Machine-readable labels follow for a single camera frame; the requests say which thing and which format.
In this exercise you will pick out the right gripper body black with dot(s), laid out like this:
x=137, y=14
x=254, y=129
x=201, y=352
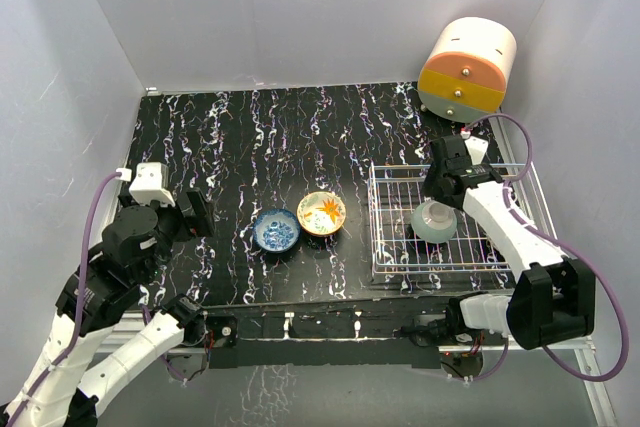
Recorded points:
x=433, y=186

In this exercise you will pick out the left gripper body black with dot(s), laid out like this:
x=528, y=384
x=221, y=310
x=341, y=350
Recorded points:
x=173, y=225

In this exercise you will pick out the light green bowl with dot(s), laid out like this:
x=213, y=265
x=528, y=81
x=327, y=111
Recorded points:
x=434, y=222

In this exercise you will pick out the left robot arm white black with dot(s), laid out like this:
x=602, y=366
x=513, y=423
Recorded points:
x=65, y=388

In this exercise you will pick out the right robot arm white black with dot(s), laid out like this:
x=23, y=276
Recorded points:
x=554, y=295

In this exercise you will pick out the blue patterned bowl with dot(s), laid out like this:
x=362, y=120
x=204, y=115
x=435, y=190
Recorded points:
x=276, y=230

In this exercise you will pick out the round drawer cabinet pastel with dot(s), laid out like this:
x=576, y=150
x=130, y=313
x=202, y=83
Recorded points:
x=467, y=72

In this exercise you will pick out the orange flower bowl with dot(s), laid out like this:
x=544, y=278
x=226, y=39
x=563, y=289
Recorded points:
x=321, y=213

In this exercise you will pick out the black front mounting bar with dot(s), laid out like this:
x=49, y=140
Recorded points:
x=340, y=338

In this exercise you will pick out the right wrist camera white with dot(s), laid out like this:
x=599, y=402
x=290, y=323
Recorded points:
x=477, y=149

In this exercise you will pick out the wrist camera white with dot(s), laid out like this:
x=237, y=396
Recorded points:
x=150, y=184
x=477, y=149

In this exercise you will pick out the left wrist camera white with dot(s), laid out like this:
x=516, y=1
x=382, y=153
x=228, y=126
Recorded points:
x=150, y=184

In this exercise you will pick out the white wire dish rack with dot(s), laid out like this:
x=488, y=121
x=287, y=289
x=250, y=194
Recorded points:
x=487, y=237

